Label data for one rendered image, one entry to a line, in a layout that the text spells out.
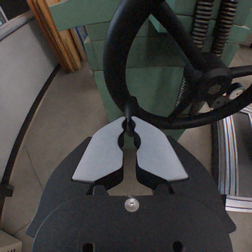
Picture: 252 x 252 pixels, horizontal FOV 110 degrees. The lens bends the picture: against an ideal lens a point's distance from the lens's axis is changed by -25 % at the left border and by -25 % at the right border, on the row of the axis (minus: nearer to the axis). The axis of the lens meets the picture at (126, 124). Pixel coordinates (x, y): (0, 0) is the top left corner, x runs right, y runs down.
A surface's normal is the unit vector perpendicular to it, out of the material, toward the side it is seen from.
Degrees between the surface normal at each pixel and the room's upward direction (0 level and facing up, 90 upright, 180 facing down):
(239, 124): 0
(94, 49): 90
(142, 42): 90
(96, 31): 90
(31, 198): 0
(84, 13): 90
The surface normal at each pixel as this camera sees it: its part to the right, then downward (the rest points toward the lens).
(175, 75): 0.04, 0.87
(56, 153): -0.06, -0.51
